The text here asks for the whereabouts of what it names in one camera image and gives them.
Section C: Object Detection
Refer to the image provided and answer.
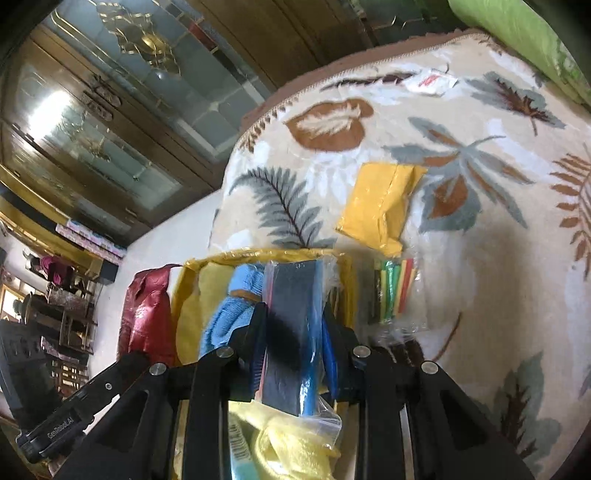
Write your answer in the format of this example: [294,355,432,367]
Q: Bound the red foil packet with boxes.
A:
[116,264,179,367]

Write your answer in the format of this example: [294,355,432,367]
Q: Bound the black blue item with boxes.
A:
[256,255,341,417]

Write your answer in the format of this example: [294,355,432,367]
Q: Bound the blue terry cloth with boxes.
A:
[198,263,264,358]

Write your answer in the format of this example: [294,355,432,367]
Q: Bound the yellow plastic pouch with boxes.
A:
[335,162,427,257]

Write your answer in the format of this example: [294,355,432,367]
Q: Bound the yellow-rimmed white storage bin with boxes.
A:
[168,248,362,480]

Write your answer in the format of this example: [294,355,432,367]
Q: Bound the bag of coloured tubes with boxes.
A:
[361,254,429,341]

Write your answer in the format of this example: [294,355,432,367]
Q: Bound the leaf-patterned beige blanket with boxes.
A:
[209,30,590,479]

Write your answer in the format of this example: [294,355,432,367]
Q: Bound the dark wooden glass cabinet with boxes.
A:
[1,1,372,244]

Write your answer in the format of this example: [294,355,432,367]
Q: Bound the small red white sachet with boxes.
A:
[403,69,459,97]

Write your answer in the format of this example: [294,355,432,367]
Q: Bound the green rolled quilt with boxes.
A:
[449,0,590,106]

